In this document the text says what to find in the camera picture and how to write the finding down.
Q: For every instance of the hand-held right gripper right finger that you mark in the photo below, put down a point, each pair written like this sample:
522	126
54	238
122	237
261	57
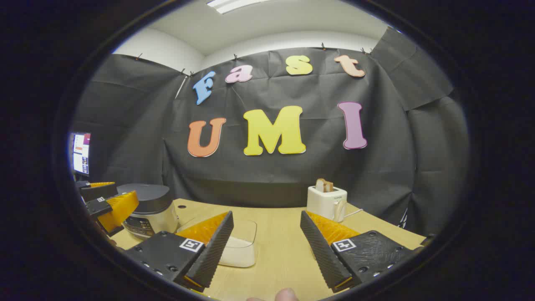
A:
319	251

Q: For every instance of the silver black rice cooker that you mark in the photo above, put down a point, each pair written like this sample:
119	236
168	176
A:
154	200

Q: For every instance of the brown bread slice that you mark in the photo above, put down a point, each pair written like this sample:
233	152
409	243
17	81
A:
329	187
320	185

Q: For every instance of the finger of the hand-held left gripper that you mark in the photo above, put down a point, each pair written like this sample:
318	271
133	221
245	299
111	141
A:
119	209
100	193

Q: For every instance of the ceiling light panel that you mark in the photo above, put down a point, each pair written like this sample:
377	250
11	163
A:
234	5

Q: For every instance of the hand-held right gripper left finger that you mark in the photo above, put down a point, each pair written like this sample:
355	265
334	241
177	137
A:
215	251

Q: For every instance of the computer monitor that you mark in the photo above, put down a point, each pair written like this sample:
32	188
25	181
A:
81	152

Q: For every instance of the white toaster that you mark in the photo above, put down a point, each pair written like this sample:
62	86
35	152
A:
324	202

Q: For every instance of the black backdrop cloth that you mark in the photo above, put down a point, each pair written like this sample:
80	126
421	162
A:
292	175

